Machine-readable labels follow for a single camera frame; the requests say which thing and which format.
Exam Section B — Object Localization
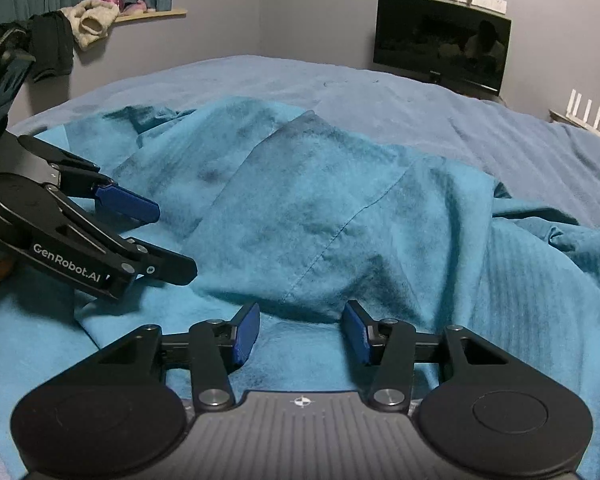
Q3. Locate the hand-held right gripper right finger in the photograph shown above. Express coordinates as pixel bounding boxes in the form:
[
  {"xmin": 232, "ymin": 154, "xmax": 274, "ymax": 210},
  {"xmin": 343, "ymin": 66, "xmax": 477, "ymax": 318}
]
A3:
[{"xmin": 342, "ymin": 300, "xmax": 509, "ymax": 412}]

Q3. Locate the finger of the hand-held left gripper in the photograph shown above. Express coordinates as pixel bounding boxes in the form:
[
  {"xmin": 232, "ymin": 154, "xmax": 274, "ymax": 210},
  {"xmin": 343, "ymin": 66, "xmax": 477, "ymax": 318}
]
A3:
[
  {"xmin": 17, "ymin": 135, "xmax": 161, "ymax": 224},
  {"xmin": 17, "ymin": 186, "xmax": 199, "ymax": 302}
]

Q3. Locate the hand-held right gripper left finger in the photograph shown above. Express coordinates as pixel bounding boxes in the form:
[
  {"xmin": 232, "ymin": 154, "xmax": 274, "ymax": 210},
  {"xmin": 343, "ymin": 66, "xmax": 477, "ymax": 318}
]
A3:
[{"xmin": 97, "ymin": 302, "xmax": 262, "ymax": 412}]

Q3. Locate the teal garment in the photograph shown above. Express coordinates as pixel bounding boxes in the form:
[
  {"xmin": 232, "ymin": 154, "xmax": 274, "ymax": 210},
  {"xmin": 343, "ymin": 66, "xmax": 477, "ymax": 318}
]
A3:
[{"xmin": 0, "ymin": 96, "xmax": 600, "ymax": 480}]

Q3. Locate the dark cloth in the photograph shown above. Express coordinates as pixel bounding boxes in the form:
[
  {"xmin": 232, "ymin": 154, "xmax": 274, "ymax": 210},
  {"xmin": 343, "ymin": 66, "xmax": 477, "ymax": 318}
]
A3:
[{"xmin": 29, "ymin": 10, "xmax": 77, "ymax": 84}]

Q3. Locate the cream fluffy cloth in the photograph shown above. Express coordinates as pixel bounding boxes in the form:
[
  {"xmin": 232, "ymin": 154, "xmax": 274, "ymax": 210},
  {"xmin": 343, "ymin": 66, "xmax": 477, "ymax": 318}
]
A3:
[{"xmin": 60, "ymin": 0, "xmax": 122, "ymax": 52}]

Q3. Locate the wooden window shelf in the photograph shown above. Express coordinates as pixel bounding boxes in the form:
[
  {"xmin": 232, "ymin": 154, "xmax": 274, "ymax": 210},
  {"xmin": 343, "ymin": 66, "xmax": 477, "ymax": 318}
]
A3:
[{"xmin": 114, "ymin": 7, "xmax": 187, "ymax": 24}]

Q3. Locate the light blue bed sheet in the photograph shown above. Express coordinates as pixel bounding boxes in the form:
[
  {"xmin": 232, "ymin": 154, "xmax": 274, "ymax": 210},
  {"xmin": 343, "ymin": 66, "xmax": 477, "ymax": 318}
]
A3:
[{"xmin": 0, "ymin": 54, "xmax": 600, "ymax": 480}]

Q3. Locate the black monitor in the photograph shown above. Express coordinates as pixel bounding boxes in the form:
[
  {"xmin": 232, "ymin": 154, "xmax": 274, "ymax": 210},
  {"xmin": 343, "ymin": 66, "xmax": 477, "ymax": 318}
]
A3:
[{"xmin": 372, "ymin": 0, "xmax": 512, "ymax": 94}]

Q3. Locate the white router with antennas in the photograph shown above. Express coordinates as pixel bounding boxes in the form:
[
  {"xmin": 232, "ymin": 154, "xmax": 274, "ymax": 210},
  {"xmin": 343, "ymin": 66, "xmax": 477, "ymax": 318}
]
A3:
[{"xmin": 549, "ymin": 88, "xmax": 600, "ymax": 138}]

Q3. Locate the white wall outlet strip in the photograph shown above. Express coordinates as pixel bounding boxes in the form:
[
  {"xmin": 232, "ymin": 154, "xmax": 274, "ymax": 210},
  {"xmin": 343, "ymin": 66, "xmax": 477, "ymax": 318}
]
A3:
[{"xmin": 448, "ymin": 0, "xmax": 508, "ymax": 14}]

